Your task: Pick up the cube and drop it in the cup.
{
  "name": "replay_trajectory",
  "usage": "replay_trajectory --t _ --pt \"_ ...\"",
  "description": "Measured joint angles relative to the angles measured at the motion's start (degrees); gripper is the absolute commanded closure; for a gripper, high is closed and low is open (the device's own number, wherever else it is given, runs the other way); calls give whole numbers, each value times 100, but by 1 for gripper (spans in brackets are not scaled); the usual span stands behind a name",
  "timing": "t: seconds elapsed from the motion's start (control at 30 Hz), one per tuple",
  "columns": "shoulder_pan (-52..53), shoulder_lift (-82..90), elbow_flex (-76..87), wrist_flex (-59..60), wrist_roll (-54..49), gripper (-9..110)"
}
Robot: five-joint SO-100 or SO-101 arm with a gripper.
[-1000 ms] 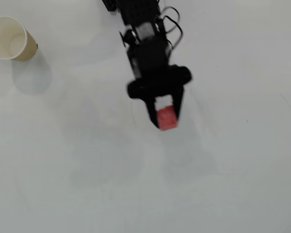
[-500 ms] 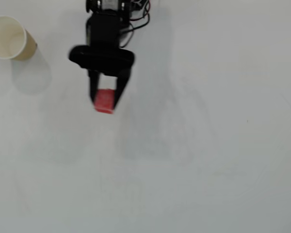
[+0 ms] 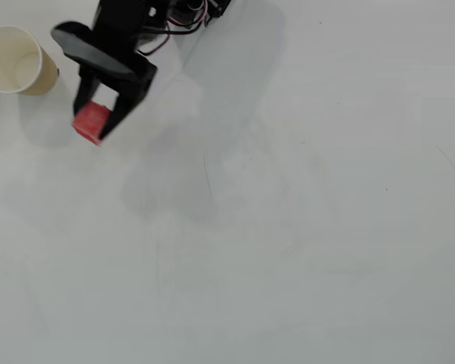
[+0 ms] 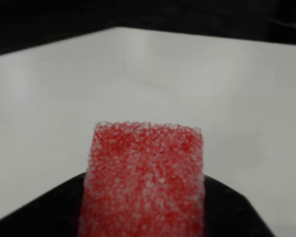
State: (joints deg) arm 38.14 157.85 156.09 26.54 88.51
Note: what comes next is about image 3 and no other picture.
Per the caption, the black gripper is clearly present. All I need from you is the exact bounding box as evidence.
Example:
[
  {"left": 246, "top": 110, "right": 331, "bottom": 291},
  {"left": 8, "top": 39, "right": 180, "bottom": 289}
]
[{"left": 73, "top": 0, "right": 158, "bottom": 142}]

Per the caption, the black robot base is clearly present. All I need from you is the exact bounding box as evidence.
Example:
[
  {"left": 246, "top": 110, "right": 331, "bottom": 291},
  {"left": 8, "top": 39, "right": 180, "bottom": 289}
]
[{"left": 206, "top": 0, "right": 234, "bottom": 19}]

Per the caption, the beige paper cup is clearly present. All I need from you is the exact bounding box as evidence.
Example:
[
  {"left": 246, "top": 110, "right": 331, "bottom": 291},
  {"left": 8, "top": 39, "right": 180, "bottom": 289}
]
[{"left": 0, "top": 25, "right": 61, "bottom": 96}]

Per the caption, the red and black cable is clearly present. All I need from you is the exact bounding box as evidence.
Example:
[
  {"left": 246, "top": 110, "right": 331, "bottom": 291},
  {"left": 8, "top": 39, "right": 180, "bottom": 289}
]
[{"left": 136, "top": 0, "right": 213, "bottom": 56}]

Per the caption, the red cube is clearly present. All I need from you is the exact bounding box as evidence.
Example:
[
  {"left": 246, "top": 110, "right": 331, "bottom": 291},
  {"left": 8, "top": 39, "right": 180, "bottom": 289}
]
[{"left": 71, "top": 100, "right": 112, "bottom": 147}]

